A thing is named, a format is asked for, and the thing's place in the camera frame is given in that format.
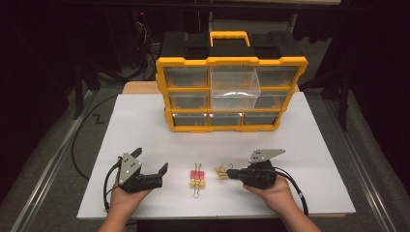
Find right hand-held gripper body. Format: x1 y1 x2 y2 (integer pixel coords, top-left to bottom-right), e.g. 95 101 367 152
240 148 286 190

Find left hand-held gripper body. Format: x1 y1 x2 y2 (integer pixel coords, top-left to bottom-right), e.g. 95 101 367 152
115 152 163 193

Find pink binder clip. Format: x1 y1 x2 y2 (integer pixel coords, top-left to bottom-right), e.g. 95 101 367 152
190 162 206 181

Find clear plastic pull-out drawer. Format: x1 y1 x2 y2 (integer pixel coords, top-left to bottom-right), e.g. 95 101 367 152
210 65 261 110

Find yellow black organizer cabinet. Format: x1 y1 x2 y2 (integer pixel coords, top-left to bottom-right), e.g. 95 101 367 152
155 30 309 133

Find person's left hand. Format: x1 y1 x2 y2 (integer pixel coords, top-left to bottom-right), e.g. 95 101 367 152
109 182 153 211

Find person's right hand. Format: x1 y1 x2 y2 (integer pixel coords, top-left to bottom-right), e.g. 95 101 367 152
243 177 301 214

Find black stand leg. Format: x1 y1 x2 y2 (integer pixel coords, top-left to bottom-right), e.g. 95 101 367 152
337 73 351 131
73 61 85 120

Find grey box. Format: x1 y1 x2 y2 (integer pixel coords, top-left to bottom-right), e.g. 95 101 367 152
209 18 298 33

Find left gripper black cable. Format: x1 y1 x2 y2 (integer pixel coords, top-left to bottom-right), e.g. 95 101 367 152
102 158 123 214

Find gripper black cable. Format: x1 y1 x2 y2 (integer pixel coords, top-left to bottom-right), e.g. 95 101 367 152
274 167 309 217
102 158 123 214

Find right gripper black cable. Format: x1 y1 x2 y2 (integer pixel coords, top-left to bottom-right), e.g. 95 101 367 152
274 167 309 217

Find black floor cable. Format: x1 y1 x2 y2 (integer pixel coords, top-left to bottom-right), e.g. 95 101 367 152
71 93 125 181

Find metal floor rail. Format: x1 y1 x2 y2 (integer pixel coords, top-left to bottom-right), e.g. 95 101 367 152
9 90 95 232
323 96 400 232

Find tangle of background cables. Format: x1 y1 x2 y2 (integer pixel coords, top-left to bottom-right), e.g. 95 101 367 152
133 11 162 81

